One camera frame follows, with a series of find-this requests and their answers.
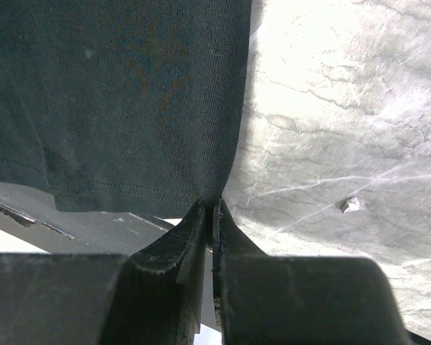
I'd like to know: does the black t shirt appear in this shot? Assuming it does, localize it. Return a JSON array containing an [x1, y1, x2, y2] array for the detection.
[[0, 1, 251, 217]]

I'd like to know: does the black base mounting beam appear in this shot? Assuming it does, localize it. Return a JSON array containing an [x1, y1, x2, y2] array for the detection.
[[0, 183, 173, 255]]

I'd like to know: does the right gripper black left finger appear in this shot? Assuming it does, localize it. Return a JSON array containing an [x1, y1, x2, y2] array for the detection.
[[0, 203, 206, 344]]

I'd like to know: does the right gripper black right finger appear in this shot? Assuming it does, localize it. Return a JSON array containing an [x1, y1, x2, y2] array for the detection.
[[213, 201, 411, 344]]

